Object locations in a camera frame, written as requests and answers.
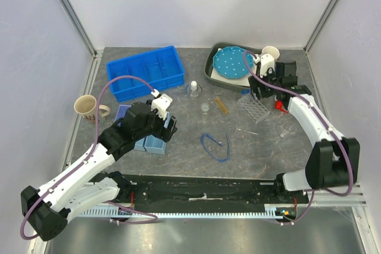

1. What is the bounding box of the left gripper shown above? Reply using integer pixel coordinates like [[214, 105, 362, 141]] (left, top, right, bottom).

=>
[[134, 100, 177, 142]]

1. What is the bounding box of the light blue cable duct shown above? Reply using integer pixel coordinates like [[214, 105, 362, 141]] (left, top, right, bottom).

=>
[[79, 205, 292, 219]]

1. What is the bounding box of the light blue middle box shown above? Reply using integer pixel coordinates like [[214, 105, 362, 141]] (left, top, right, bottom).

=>
[[134, 139, 146, 152]]

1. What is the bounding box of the blue divided plastic bin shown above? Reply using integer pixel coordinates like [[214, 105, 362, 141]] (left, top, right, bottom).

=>
[[107, 46, 185, 102]]

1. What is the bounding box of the clear test tube rack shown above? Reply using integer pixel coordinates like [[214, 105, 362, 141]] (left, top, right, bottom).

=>
[[238, 93, 270, 124]]

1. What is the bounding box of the purple small box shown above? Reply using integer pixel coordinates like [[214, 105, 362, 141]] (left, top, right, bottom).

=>
[[113, 105, 131, 126]]

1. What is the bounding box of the dropper bottle white cap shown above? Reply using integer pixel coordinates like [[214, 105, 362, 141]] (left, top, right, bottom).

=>
[[186, 80, 202, 99]]

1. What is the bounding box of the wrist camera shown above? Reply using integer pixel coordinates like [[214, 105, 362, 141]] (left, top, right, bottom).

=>
[[151, 89, 173, 120], [257, 54, 275, 78]]

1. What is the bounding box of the white square plate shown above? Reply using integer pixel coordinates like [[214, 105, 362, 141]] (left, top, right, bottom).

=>
[[210, 46, 251, 87]]

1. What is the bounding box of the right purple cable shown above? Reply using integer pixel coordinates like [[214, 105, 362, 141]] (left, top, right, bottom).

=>
[[243, 50, 357, 228]]

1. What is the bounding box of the small glass beaker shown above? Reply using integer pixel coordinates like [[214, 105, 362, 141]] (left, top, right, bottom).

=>
[[200, 102, 210, 115]]

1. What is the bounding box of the blue dotted plate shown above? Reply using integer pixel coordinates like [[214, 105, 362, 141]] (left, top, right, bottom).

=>
[[213, 46, 249, 79]]

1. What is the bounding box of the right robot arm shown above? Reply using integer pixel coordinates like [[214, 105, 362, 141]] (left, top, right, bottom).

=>
[[248, 62, 360, 203]]

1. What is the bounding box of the clear safety goggles blue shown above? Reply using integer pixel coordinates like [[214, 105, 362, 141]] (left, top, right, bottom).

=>
[[199, 133, 230, 163]]

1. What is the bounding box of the beige floral mug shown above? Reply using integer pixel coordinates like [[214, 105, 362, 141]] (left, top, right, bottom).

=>
[[74, 95, 111, 124]]

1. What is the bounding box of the light blue box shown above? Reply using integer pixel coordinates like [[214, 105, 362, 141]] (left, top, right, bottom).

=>
[[144, 135, 167, 155], [134, 139, 146, 152]]

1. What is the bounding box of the pink mug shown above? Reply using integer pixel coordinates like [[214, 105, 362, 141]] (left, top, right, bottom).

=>
[[261, 46, 280, 61]]

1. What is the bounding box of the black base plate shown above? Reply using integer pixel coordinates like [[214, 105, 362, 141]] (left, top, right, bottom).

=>
[[114, 175, 309, 214]]

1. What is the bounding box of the light blue right box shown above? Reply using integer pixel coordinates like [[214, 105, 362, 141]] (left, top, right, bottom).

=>
[[144, 135, 167, 155]]

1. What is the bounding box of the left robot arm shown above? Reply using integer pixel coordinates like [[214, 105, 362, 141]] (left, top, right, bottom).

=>
[[20, 101, 177, 242]]

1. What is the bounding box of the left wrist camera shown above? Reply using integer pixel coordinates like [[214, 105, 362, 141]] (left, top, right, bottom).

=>
[[151, 89, 173, 120]]

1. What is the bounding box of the grey oval tray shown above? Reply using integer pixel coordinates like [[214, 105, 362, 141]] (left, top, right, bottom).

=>
[[204, 42, 262, 92]]

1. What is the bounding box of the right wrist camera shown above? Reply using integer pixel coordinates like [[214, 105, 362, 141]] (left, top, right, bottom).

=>
[[257, 54, 275, 78]]

